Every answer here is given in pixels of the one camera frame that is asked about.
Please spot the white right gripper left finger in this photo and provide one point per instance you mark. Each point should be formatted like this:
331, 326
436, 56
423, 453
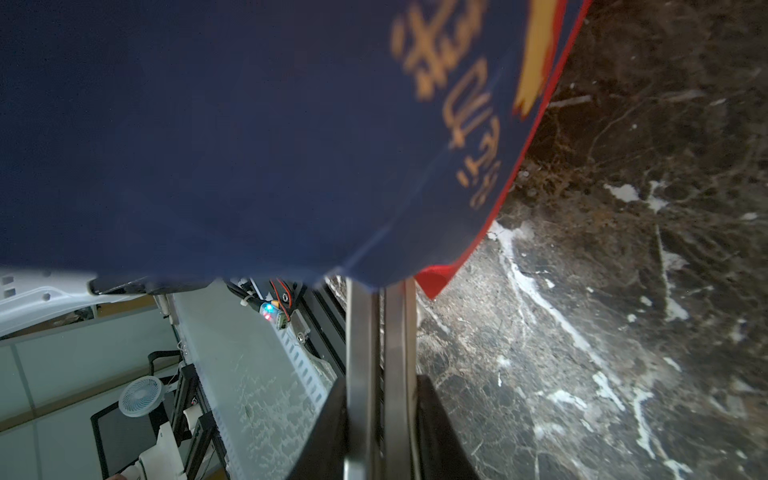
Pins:
362, 382

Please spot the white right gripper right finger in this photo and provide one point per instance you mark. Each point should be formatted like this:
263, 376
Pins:
400, 435

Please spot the red paper gift bag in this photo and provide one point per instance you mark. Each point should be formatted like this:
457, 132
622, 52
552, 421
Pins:
376, 140

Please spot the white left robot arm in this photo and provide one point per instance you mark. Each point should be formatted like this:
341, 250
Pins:
29, 297

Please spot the white desk fan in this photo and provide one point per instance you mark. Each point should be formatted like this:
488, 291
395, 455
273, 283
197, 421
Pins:
141, 397

